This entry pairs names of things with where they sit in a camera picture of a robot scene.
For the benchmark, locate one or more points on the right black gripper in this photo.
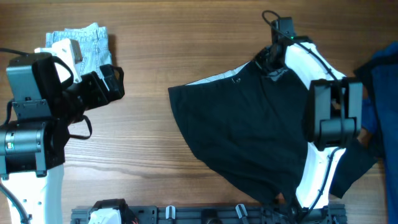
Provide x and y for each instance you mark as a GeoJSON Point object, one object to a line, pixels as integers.
{"type": "Point", "coordinates": [262, 52]}

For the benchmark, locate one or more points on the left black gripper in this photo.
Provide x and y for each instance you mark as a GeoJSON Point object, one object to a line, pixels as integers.
{"type": "Point", "coordinates": [115, 89]}

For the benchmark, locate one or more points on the black shorts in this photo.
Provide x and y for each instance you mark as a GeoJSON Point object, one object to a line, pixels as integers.
{"type": "Point", "coordinates": [246, 127]}

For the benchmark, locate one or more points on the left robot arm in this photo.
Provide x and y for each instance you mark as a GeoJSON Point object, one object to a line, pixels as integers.
{"type": "Point", "coordinates": [35, 132]}

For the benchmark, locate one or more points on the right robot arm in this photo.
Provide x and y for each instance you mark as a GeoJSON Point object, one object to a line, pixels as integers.
{"type": "Point", "coordinates": [332, 115]}

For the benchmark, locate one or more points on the blue clothes pile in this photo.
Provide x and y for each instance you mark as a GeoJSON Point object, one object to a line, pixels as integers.
{"type": "Point", "coordinates": [379, 115]}

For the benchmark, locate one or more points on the folded light blue jeans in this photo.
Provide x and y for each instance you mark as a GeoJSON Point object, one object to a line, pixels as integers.
{"type": "Point", "coordinates": [93, 42]}

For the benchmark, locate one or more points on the black aluminium base frame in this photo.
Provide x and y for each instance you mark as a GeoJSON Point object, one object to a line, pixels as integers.
{"type": "Point", "coordinates": [334, 213]}

